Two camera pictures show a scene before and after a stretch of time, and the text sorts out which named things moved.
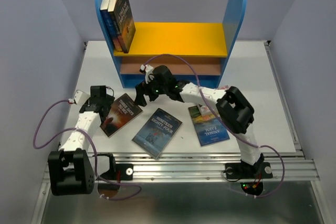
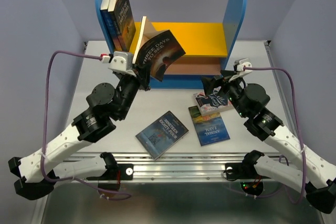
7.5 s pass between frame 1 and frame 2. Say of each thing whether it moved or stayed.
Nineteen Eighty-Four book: moved
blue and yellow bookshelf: stayed
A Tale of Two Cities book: stayed
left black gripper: moved
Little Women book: moved
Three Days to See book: moved
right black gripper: moved
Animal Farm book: stayed
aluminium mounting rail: stayed
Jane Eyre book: stayed
